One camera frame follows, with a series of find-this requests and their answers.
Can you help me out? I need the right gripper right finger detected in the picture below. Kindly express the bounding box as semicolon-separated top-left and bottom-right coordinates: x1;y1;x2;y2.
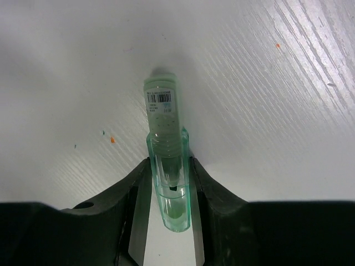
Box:
189;158;354;265

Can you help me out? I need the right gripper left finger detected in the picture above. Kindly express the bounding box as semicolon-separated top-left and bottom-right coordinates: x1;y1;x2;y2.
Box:
1;159;152;265

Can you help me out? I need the clear green pen cap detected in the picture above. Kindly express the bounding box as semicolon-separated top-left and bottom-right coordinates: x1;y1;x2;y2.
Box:
146;128;191;233

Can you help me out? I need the green plastic tool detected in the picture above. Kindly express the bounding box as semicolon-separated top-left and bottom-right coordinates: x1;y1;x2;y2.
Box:
143;74;182;192

